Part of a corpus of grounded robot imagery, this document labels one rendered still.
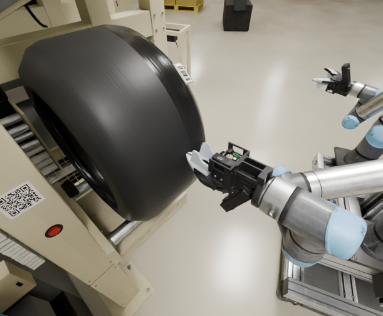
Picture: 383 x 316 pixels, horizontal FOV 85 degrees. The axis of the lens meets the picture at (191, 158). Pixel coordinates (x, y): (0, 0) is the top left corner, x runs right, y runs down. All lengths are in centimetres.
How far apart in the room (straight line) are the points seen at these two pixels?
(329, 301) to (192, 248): 88
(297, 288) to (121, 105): 139
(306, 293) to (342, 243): 118
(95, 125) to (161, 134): 13
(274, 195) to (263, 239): 145
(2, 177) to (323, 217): 59
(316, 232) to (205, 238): 141
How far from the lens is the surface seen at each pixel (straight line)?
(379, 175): 62
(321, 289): 161
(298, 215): 39
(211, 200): 191
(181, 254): 171
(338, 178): 58
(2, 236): 69
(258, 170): 41
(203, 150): 50
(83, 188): 97
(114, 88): 46
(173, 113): 49
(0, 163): 54
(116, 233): 80
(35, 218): 66
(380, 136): 140
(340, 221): 40
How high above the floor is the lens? 162
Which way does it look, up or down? 47 degrees down
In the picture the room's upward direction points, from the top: straight up
